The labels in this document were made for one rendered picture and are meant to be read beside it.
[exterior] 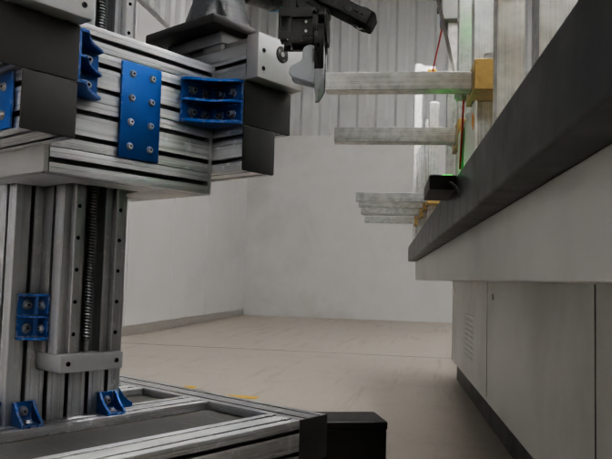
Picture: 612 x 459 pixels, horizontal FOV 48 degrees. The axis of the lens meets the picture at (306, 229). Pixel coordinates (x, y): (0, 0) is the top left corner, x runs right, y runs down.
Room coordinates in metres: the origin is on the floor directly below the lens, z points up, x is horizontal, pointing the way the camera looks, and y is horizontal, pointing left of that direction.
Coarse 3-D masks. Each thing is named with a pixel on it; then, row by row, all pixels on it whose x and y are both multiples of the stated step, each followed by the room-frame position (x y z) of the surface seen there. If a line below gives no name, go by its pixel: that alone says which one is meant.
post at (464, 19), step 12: (468, 0) 1.38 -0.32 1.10; (468, 12) 1.38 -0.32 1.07; (468, 24) 1.38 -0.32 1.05; (468, 36) 1.38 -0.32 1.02; (468, 48) 1.38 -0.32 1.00; (468, 60) 1.38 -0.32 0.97; (456, 108) 1.41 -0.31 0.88; (468, 108) 1.38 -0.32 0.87; (456, 120) 1.41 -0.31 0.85; (456, 156) 1.40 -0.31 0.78; (456, 168) 1.40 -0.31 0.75
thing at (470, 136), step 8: (472, 112) 1.09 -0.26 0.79; (464, 128) 1.19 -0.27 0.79; (472, 128) 1.09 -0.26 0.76; (464, 136) 1.19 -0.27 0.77; (472, 136) 1.09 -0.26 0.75; (464, 144) 1.19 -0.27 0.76; (472, 144) 1.09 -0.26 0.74; (464, 152) 1.19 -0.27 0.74; (472, 152) 1.09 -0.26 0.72; (464, 160) 1.19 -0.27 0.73
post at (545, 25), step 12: (540, 0) 0.64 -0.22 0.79; (552, 0) 0.64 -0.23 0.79; (564, 0) 0.63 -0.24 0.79; (576, 0) 0.63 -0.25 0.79; (540, 12) 0.64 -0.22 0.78; (552, 12) 0.64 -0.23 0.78; (564, 12) 0.63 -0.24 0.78; (540, 24) 0.64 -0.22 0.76; (552, 24) 0.64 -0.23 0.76; (540, 36) 0.64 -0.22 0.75; (552, 36) 0.64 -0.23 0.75; (540, 48) 0.64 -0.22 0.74
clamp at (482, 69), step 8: (480, 64) 1.06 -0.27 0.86; (488, 64) 1.06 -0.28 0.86; (472, 72) 1.09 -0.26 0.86; (480, 72) 1.06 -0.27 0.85; (488, 72) 1.06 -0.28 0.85; (472, 80) 1.09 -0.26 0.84; (480, 80) 1.06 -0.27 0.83; (488, 80) 1.06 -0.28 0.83; (472, 88) 1.09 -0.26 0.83; (480, 88) 1.06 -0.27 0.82; (488, 88) 1.06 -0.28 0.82; (472, 96) 1.10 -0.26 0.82; (480, 96) 1.10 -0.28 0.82; (488, 96) 1.10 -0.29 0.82
